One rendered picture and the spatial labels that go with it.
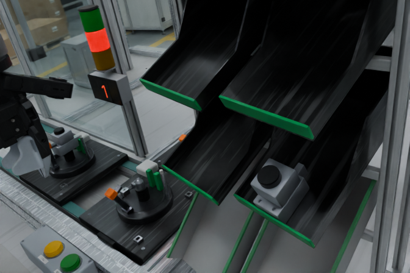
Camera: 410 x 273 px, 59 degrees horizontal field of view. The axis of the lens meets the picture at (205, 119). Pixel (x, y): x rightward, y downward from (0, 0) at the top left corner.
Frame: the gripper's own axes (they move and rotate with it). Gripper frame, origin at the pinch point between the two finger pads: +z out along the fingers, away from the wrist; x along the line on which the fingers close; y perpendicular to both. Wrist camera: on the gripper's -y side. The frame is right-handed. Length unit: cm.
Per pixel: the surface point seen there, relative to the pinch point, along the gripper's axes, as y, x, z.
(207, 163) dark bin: -16.3, 21.9, 2.4
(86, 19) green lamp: -29.7, -22.6, -15.9
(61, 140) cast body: -18.6, -36.7, 16.1
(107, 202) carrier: -14.6, -14.5, 26.3
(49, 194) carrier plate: -8.2, -32.4, 26.3
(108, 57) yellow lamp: -31.6, -21.5, -5.7
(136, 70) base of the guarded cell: -100, -105, 37
